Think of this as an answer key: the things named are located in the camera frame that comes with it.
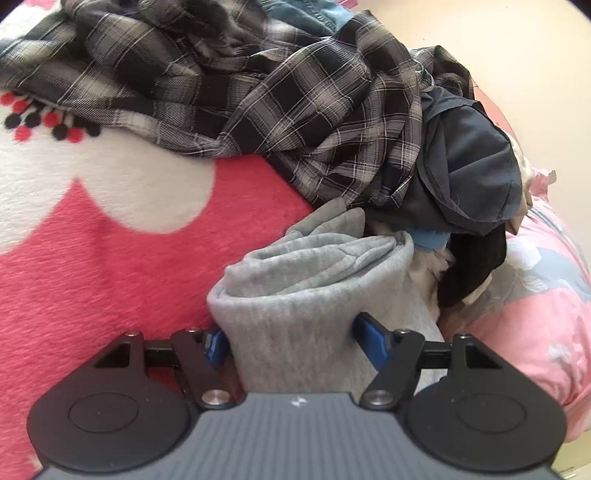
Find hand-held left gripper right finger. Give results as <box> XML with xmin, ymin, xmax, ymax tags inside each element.
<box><xmin>352</xmin><ymin>312</ymin><xmax>502</xmax><ymax>411</ymax></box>

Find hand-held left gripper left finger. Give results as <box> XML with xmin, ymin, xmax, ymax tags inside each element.
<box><xmin>93</xmin><ymin>327</ymin><xmax>237</xmax><ymax>411</ymax></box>

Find grey hoodie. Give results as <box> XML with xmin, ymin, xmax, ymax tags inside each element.
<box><xmin>206</xmin><ymin>198</ymin><xmax>446</xmax><ymax>395</ymax></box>

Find dark plaid shirt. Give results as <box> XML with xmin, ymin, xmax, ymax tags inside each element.
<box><xmin>0</xmin><ymin>0</ymin><xmax>476</xmax><ymax>210</ymax></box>

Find red floral blanket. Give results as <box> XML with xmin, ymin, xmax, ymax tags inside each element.
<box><xmin>0</xmin><ymin>0</ymin><xmax>324</xmax><ymax>480</ymax></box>

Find blue cloth piece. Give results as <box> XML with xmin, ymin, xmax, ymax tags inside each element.
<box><xmin>413</xmin><ymin>231</ymin><xmax>451</xmax><ymax>252</ymax></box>

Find black garment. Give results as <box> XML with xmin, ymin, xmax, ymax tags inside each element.
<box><xmin>436</xmin><ymin>226</ymin><xmax>509</xmax><ymax>310</ymax></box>

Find pink floral quilt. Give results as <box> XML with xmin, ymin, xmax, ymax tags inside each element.
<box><xmin>438</xmin><ymin>166</ymin><xmax>591</xmax><ymax>444</ymax></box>

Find dark navy garment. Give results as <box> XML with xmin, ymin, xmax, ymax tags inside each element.
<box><xmin>365</xmin><ymin>88</ymin><xmax>525</xmax><ymax>236</ymax></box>

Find blue denim jeans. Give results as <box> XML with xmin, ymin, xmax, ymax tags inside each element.
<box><xmin>259</xmin><ymin>0</ymin><xmax>356</xmax><ymax>35</ymax></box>

